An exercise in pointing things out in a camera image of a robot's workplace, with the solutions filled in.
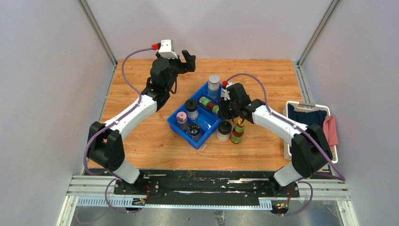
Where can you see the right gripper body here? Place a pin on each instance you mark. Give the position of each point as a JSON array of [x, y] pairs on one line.
[[228, 109]]

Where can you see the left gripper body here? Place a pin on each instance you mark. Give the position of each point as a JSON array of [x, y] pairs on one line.
[[175, 67]]

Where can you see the yellow cap sauce bottle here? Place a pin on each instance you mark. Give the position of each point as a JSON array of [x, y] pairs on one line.
[[238, 131]]

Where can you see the black lid jar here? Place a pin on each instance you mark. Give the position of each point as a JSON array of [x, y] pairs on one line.
[[224, 131], [191, 106]]

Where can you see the red cap sauce bottle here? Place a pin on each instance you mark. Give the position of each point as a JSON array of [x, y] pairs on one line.
[[209, 104]]

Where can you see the silver lid blue label jar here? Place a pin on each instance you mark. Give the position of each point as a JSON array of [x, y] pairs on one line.
[[213, 84]]

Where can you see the pink lid spice jar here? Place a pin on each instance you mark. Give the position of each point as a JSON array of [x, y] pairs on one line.
[[182, 121]]

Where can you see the black cap soy bottle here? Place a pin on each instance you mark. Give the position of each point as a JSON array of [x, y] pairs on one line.
[[194, 131]]

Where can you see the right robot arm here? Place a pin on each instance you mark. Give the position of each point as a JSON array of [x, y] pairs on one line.
[[310, 150]]

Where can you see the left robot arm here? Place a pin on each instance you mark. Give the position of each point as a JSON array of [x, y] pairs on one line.
[[105, 140]]

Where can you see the blue divided plastic bin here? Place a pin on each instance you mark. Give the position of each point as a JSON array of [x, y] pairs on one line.
[[207, 120]]

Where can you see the white plastic basket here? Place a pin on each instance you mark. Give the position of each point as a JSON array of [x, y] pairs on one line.
[[301, 107]]

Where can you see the dark blue cloth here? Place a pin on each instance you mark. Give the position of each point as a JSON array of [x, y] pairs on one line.
[[309, 118]]

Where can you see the pink cloth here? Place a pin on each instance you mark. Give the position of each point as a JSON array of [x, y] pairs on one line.
[[329, 129]]

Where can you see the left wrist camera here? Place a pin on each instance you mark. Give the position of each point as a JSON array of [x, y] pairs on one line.
[[166, 49]]

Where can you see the left aluminium frame post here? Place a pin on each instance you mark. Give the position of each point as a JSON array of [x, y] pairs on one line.
[[97, 30]]

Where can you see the aluminium frame post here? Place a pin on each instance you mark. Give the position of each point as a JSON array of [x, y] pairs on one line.
[[97, 30], [318, 31]]

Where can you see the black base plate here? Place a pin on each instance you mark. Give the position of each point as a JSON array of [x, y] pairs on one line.
[[196, 188]]

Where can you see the right aluminium frame post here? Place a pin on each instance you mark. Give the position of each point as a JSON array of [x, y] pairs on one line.
[[318, 31]]

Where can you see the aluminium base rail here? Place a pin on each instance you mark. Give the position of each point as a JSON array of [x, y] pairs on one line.
[[90, 201]]

